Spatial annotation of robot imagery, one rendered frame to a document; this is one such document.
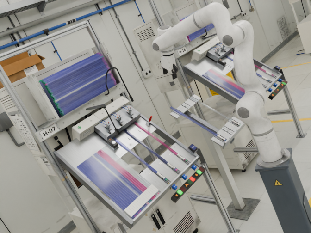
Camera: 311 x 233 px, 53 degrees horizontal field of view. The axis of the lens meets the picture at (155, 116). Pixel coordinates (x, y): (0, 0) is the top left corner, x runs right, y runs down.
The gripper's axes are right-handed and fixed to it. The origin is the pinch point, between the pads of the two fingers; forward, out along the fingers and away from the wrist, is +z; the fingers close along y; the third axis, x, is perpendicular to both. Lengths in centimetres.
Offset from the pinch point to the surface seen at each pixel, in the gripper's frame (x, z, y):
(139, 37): 50, 22, -112
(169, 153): -15, 53, 9
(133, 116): -19.1, 36.6, -25.3
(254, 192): 53, 130, 34
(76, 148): -66, 37, -25
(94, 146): -55, 40, -21
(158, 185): -38, 55, 25
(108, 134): -44, 35, -20
